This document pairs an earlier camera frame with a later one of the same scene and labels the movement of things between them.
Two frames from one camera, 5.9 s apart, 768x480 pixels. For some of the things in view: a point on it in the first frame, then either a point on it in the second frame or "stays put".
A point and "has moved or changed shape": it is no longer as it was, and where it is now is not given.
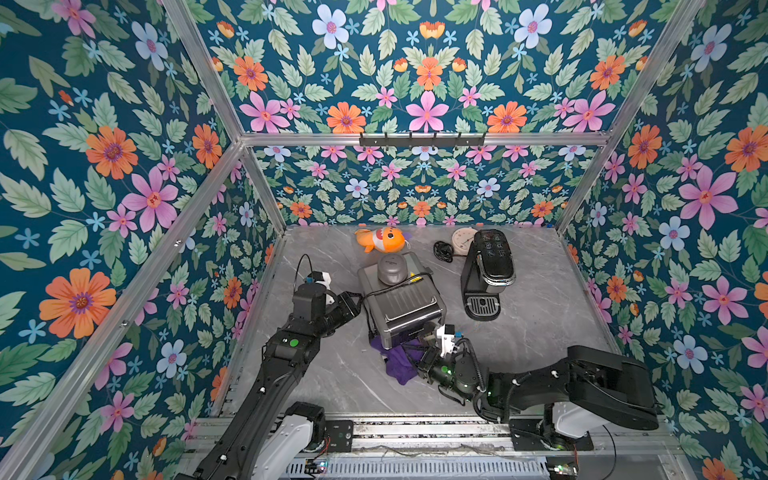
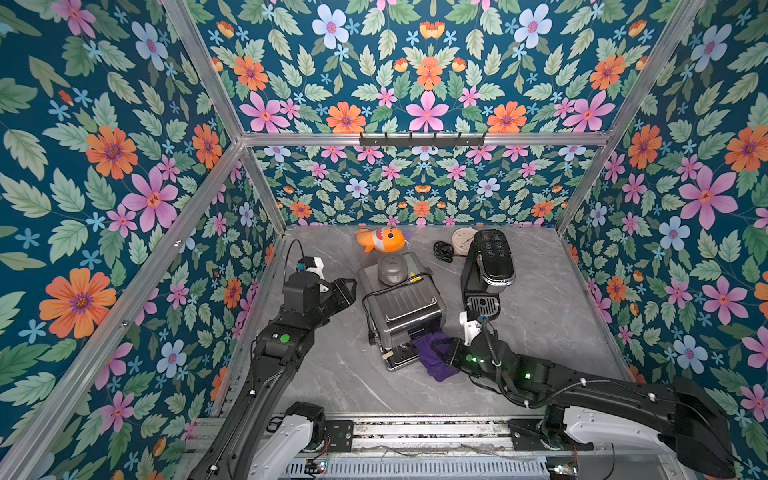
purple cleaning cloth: x=401 y=360 has moved or changed shape
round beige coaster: x=462 y=239 stays put
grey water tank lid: x=392 y=269 stays put
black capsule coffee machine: x=487 y=268 stays put
